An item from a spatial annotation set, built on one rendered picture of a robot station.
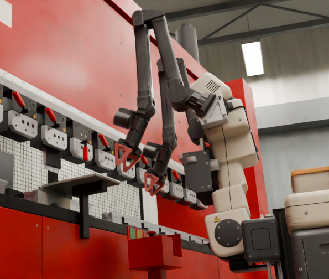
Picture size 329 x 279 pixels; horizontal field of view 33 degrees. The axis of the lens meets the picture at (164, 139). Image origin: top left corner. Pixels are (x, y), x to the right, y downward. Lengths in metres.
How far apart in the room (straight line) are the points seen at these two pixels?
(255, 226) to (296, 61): 8.72
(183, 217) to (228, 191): 2.37
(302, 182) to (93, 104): 1.14
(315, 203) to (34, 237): 0.96
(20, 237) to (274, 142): 8.27
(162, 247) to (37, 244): 0.54
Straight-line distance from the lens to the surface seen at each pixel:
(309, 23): 9.44
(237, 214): 2.07
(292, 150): 9.91
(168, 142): 2.48
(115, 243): 2.47
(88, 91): 2.73
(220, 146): 2.17
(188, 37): 4.52
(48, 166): 2.40
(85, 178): 2.20
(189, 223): 4.42
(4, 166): 2.96
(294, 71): 10.48
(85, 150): 2.52
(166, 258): 2.33
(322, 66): 10.53
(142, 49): 2.22
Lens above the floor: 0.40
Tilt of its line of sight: 19 degrees up
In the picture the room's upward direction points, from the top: 4 degrees counter-clockwise
